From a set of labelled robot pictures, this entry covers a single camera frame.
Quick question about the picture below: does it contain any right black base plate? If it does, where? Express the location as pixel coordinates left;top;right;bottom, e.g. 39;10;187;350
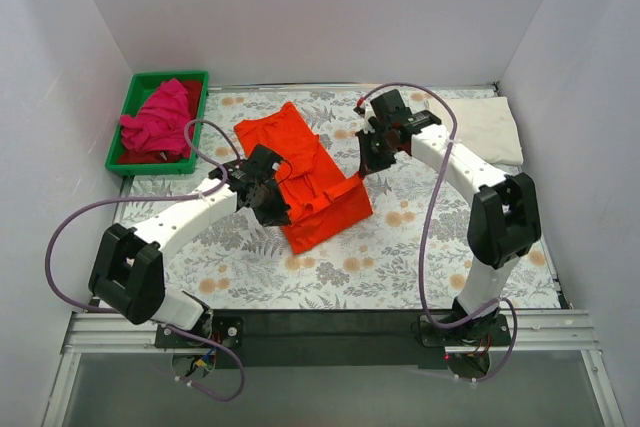
410;314;511;348

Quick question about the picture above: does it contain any orange t shirt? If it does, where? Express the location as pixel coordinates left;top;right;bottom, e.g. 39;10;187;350
234;102;373;255

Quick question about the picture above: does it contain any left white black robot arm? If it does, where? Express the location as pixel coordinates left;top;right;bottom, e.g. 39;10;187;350
89;144;290;347

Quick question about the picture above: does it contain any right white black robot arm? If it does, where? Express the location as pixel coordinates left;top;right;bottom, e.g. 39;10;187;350
354;83;542;345

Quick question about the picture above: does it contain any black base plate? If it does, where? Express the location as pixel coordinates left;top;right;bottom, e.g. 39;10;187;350
410;314;511;348
154;316;244;349

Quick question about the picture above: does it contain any floral patterned table mat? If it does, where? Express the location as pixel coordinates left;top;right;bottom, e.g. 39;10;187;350
98;87;571;311

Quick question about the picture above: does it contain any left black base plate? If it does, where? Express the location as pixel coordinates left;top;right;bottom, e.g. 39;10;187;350
154;316;244;349

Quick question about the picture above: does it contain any folded cream t shirt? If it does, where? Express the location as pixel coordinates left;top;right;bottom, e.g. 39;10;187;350
447;97;524;166

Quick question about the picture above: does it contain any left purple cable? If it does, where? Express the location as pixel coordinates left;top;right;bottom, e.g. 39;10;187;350
44;119;248;402

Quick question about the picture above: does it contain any aluminium frame rail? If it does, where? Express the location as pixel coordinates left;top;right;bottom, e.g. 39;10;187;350
62;310;600;355

